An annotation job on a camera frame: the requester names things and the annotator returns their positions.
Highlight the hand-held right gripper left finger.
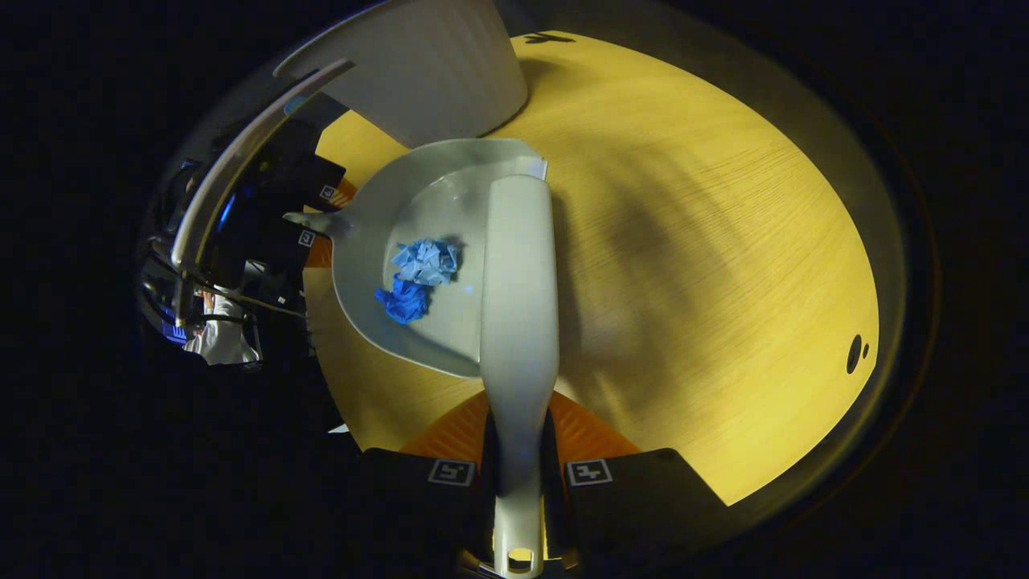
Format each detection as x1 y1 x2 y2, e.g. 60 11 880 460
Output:
346 392 494 578

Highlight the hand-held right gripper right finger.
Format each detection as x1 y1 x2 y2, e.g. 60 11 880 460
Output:
547 392 731 565

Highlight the white dustpan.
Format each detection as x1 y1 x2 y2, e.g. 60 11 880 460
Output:
283 138 549 379

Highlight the light blue paper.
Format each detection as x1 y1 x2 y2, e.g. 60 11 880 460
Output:
391 238 461 286

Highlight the white garbage bin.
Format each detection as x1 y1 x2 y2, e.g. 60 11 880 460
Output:
170 0 529 274

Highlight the small white broom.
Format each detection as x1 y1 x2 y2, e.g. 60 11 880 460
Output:
480 175 561 578

